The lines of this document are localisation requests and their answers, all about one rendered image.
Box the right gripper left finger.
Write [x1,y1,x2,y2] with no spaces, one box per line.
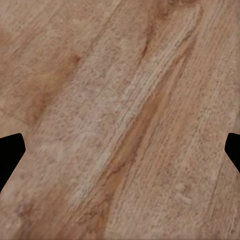
[0,133,26,192]

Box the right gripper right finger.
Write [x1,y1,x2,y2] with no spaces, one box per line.
[225,133,240,172]

